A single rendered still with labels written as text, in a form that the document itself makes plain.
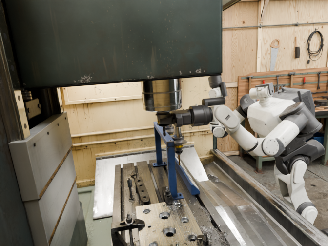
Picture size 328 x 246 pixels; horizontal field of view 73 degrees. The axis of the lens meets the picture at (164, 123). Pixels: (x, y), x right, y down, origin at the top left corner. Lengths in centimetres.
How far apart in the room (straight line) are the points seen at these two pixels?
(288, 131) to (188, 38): 63
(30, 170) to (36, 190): 6
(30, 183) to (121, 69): 43
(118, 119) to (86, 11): 127
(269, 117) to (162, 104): 68
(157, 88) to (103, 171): 124
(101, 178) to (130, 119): 53
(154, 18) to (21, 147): 54
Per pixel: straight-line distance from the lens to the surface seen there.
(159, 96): 81
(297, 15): 439
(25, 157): 72
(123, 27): 76
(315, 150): 163
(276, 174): 170
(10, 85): 71
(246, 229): 135
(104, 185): 184
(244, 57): 392
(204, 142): 213
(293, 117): 119
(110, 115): 191
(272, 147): 105
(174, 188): 122
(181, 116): 86
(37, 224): 82
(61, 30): 77
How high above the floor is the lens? 158
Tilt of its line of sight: 14 degrees down
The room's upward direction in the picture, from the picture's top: 4 degrees counter-clockwise
